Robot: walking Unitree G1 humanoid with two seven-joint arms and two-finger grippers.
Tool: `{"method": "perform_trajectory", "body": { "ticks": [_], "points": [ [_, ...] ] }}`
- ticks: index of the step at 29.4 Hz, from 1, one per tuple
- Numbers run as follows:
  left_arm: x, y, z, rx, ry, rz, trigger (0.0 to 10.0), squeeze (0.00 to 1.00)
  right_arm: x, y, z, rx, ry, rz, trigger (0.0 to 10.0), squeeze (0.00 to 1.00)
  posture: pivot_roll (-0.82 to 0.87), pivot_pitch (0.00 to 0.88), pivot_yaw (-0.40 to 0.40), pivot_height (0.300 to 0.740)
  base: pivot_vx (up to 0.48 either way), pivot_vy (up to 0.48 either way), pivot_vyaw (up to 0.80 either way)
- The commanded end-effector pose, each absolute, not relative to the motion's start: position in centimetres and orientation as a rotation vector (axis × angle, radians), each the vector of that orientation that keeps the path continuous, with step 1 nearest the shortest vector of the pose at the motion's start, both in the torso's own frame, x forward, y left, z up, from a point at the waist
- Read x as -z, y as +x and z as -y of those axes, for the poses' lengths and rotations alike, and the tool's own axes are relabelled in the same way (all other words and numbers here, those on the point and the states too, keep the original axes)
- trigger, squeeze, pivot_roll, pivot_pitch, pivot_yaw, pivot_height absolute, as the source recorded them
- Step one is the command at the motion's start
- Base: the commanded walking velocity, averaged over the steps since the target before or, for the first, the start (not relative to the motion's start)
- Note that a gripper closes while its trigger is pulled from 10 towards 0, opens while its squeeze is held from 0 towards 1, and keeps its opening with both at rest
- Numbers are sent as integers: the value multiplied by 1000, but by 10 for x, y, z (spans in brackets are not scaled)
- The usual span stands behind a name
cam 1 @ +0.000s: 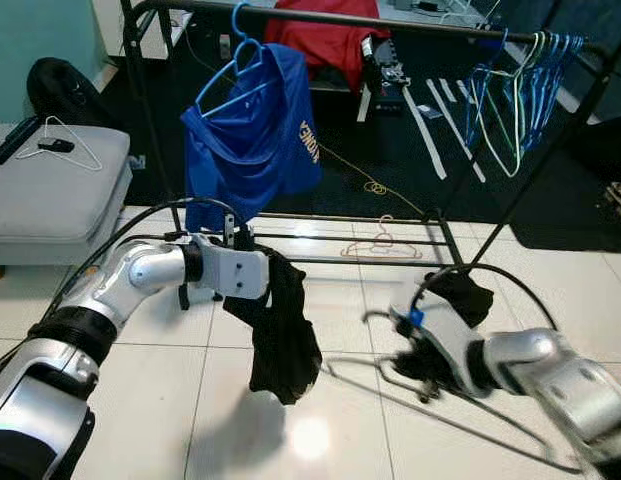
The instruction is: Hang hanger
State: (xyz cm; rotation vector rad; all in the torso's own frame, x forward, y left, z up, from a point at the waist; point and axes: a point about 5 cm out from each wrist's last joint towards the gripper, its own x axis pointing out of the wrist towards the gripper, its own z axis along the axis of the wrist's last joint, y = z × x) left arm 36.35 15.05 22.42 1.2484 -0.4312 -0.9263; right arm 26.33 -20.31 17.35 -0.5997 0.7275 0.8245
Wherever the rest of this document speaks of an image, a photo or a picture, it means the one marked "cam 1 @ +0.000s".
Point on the grey metal hanger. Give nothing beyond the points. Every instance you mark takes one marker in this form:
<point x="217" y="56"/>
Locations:
<point x="490" y="434"/>

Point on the navy shirt with round logo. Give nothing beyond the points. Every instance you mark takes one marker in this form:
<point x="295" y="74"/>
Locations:
<point x="285" y="350"/>

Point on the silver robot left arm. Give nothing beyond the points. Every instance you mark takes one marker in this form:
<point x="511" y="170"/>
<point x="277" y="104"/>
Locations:
<point x="120" y="285"/>

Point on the pink plastic hanger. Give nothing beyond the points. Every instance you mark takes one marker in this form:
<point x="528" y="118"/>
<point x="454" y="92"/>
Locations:
<point x="382" y="255"/>

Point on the white plastic hanger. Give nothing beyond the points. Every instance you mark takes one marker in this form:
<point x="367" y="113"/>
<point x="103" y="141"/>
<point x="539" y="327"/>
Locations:
<point x="510" y="165"/>

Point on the light blue plastic hanger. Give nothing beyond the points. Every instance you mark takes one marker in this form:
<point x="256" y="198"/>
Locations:
<point x="237" y="20"/>

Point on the black crumpled cloth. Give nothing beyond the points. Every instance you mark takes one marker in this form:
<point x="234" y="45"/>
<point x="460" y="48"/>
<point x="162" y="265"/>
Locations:
<point x="465" y="295"/>

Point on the long white flat strip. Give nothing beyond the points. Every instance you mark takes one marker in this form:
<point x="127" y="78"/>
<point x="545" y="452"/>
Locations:
<point x="427" y="140"/>

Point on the blue sports shirt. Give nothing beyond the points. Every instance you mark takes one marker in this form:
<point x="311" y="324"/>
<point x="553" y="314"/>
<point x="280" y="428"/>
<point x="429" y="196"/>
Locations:
<point x="250" y="150"/>

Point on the black metal machine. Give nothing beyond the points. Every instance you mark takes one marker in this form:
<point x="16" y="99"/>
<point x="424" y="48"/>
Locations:
<point x="385" y="70"/>

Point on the red cloth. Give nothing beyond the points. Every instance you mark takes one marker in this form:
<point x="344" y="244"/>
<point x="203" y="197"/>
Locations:
<point x="325" y="50"/>

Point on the black metal clothes rack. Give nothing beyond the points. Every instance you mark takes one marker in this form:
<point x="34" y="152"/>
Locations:
<point x="320" y="17"/>

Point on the small grey box green light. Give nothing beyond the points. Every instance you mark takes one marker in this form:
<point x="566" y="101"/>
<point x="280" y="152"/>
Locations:
<point x="225" y="48"/>

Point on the grey upholstered ottoman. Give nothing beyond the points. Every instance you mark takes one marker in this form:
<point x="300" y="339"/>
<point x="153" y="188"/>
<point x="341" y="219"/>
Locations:
<point x="50" y="200"/>

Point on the black phone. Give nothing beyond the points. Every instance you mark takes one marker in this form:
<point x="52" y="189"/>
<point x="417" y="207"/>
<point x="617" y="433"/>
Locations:
<point x="56" y="145"/>

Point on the black backpack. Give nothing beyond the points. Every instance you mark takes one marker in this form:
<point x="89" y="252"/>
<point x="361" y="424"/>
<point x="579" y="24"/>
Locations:
<point x="65" y="95"/>

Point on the black remote control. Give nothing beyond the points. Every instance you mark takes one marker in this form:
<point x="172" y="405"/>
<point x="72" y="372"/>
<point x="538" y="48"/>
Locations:
<point x="15" y="140"/>

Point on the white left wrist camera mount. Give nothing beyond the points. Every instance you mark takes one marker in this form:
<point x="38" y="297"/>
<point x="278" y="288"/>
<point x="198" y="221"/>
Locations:
<point x="235" y="270"/>

